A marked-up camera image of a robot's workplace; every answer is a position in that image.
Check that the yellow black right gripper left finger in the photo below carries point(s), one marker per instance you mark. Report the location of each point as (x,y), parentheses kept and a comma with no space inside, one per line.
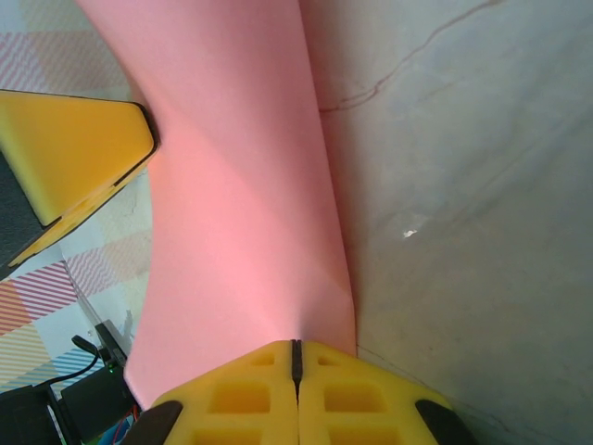
(231,403)

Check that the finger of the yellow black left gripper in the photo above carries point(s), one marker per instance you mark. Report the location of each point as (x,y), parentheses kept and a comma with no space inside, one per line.
(74,148)

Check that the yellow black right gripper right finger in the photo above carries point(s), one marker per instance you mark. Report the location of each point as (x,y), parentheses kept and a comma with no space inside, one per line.
(361,403)

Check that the pink paper sheet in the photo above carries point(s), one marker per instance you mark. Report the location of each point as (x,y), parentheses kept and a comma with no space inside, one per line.
(231,185)

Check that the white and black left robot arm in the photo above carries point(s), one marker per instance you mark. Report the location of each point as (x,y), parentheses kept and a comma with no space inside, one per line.
(88,403)

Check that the long aluminium base rail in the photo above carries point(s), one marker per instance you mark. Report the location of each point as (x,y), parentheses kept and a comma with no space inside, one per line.
(111,340)

